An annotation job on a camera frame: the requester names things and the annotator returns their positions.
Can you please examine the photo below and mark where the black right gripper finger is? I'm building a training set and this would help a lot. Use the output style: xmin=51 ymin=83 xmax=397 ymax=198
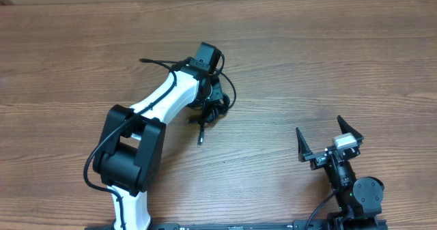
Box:
xmin=296 ymin=128 xmax=313 ymax=162
xmin=337 ymin=115 xmax=364 ymax=145

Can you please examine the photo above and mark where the thick black usb cable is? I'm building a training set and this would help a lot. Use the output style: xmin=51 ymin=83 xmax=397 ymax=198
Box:
xmin=188 ymin=92 xmax=231 ymax=147

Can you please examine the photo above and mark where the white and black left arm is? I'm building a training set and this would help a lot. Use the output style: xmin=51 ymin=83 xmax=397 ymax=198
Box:
xmin=83 ymin=42 xmax=234 ymax=229

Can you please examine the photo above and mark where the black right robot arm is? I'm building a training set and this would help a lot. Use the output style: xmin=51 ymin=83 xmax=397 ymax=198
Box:
xmin=292 ymin=116 xmax=388 ymax=230

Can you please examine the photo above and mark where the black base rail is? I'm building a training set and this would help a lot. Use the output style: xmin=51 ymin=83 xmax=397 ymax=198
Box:
xmin=150 ymin=220 xmax=332 ymax=230

